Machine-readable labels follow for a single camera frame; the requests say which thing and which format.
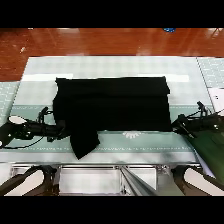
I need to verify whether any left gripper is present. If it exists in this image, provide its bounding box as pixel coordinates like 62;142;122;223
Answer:
49;120;71;142

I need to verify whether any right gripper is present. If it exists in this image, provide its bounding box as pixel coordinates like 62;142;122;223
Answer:
170;114;194;138

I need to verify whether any black T-shirt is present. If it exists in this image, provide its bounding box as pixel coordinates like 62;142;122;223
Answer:
52;76;174;161

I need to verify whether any dark green garment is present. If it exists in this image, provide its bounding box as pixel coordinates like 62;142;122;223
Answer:
185;129;224;178

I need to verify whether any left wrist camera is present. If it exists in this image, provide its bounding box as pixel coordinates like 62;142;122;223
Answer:
37;106;54;125

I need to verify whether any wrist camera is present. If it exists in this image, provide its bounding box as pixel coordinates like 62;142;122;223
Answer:
195;100;210;118
37;106;54;125

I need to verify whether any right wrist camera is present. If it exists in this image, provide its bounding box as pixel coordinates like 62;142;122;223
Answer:
195;100;210;118

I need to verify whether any black cable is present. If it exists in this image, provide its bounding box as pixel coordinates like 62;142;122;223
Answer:
2;134;48;150

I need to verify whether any silver frame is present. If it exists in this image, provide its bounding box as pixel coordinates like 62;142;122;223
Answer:
9;162;205;197

